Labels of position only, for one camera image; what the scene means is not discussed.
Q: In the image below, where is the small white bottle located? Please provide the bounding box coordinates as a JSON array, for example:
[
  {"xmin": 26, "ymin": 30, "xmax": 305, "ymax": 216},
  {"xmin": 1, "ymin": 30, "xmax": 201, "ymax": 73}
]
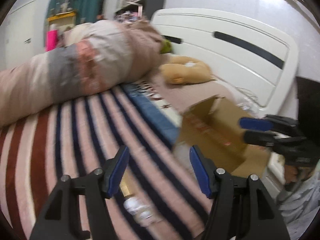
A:
[{"xmin": 119, "ymin": 172, "xmax": 161, "ymax": 228}]

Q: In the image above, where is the brown cardboard box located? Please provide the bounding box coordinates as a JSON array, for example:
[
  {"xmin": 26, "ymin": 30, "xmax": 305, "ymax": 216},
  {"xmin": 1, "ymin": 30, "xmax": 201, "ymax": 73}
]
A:
[{"xmin": 174, "ymin": 95, "xmax": 270, "ymax": 178}]

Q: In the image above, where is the grey star-print clothing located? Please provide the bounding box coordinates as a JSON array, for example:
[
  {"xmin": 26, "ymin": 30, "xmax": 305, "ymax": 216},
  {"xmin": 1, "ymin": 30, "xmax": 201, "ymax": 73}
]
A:
[{"xmin": 277, "ymin": 171, "xmax": 319, "ymax": 239}]

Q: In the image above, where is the white bed headboard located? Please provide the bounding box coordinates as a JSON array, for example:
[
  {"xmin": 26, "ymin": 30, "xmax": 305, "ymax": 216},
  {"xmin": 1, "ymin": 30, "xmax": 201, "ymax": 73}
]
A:
[{"xmin": 151, "ymin": 8, "xmax": 298, "ymax": 116}]

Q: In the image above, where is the pink ribbed pillow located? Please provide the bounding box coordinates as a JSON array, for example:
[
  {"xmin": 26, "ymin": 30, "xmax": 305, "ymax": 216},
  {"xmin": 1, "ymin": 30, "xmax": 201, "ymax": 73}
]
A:
[{"xmin": 145, "ymin": 55, "xmax": 251, "ymax": 116}]

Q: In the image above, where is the striped pink navy blanket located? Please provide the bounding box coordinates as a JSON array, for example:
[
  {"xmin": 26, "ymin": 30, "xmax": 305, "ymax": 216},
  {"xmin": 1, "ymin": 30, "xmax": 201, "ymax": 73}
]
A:
[{"xmin": 1, "ymin": 81, "xmax": 212, "ymax": 239}]

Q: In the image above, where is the tan plush toy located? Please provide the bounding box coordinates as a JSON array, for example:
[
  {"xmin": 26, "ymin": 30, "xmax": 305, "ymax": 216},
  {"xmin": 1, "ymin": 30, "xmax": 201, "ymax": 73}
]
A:
[{"xmin": 159, "ymin": 56, "xmax": 216, "ymax": 85}]

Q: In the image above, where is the green plush toy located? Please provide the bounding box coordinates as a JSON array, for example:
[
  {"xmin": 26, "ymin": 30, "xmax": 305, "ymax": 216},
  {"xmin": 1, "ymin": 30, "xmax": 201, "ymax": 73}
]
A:
[{"xmin": 160, "ymin": 39, "xmax": 172, "ymax": 54}]

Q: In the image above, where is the rolled pink grey duvet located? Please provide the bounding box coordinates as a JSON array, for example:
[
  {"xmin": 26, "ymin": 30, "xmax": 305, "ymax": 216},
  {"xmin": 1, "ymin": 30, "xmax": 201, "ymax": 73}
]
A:
[{"xmin": 1, "ymin": 20, "xmax": 164, "ymax": 126}]

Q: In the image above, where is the bright pink box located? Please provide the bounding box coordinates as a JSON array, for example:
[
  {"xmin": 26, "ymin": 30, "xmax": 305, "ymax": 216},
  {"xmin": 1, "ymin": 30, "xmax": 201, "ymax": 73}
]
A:
[{"xmin": 46, "ymin": 30, "xmax": 59, "ymax": 51}]

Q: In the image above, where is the white door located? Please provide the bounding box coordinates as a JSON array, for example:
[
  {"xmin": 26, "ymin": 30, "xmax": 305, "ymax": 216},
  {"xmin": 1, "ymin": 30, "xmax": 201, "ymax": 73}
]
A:
[{"xmin": 5, "ymin": 0, "xmax": 35, "ymax": 69}]

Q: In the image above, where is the glass display case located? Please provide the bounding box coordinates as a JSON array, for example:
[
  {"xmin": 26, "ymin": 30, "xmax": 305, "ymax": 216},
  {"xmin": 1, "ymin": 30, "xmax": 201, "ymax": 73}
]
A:
[{"xmin": 55, "ymin": 0, "xmax": 75, "ymax": 14}]

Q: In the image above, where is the white charging cable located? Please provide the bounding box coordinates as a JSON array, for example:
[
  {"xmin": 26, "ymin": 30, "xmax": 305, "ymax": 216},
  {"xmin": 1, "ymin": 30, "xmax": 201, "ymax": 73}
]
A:
[{"xmin": 235, "ymin": 86, "xmax": 261, "ymax": 111}]

